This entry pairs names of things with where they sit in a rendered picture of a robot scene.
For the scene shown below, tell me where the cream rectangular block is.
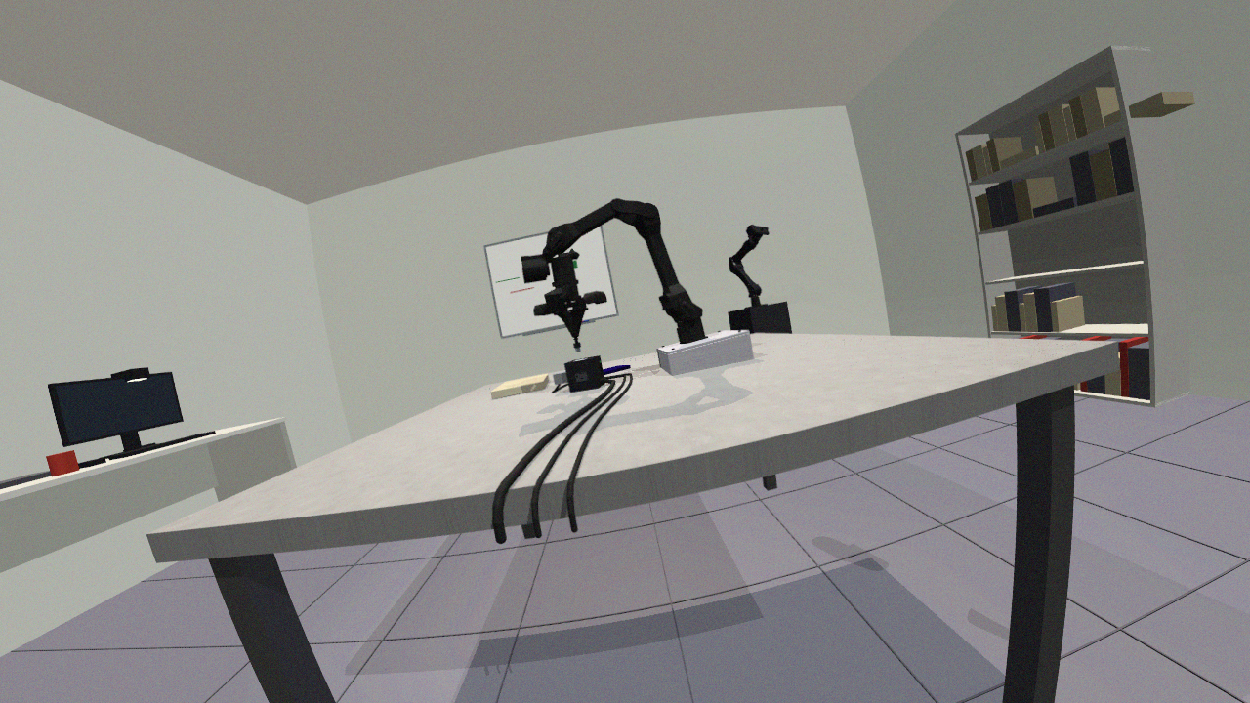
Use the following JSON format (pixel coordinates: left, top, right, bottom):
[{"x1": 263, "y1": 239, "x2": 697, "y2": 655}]
[{"x1": 491, "y1": 374, "x2": 550, "y2": 399}]

